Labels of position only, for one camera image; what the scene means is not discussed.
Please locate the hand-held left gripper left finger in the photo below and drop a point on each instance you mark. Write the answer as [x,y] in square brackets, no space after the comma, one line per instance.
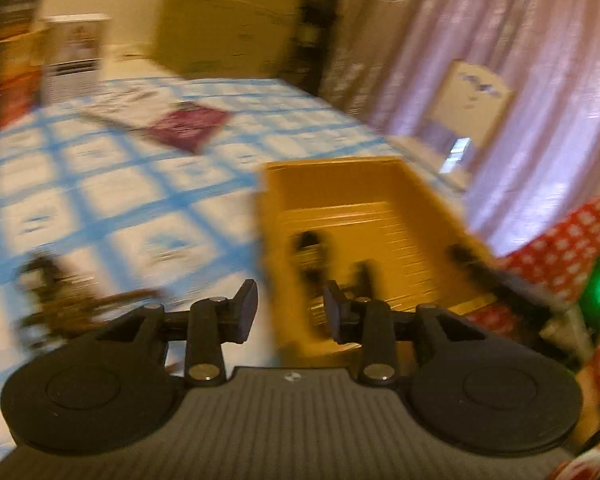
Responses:
[247,310]

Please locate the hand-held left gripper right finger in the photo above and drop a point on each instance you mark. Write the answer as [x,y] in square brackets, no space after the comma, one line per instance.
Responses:
[334,310]

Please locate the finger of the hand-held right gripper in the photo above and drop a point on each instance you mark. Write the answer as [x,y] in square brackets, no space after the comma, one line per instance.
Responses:
[480,267]

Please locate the black wrist watch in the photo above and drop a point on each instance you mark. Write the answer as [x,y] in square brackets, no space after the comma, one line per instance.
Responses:
[310,250]

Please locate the yellow plastic tray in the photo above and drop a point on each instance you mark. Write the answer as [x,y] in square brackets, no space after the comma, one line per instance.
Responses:
[330,185]

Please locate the red checkered cloth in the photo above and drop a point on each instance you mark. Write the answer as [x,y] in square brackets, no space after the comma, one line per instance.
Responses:
[565,245]

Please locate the white wooden chair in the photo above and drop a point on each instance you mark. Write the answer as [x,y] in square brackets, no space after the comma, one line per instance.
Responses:
[475,105]

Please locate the blue checked bed sheet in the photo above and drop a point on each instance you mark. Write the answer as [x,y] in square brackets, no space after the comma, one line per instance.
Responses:
[105,195]

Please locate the maroon and white book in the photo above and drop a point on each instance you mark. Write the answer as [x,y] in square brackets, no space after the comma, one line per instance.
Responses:
[190,125]

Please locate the pink patterned curtain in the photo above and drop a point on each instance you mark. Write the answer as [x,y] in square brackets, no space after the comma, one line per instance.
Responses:
[555,85]

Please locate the large cardboard box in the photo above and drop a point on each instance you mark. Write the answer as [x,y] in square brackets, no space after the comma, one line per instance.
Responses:
[230,20]

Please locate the white photo print box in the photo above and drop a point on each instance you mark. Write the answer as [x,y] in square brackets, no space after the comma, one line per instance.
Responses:
[75,60]

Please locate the red instant noodle box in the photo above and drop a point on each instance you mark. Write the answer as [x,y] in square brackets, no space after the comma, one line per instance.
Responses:
[15,102]

